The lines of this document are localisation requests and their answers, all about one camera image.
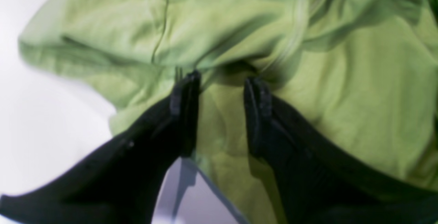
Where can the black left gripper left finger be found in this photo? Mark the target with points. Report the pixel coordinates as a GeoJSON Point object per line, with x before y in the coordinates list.
{"type": "Point", "coordinates": [119, 182]}

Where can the green t-shirt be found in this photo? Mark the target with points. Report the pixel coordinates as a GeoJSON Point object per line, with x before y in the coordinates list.
{"type": "Point", "coordinates": [362, 72]}

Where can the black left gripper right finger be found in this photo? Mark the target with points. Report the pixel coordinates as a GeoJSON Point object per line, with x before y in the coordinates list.
{"type": "Point", "coordinates": [318, 182]}

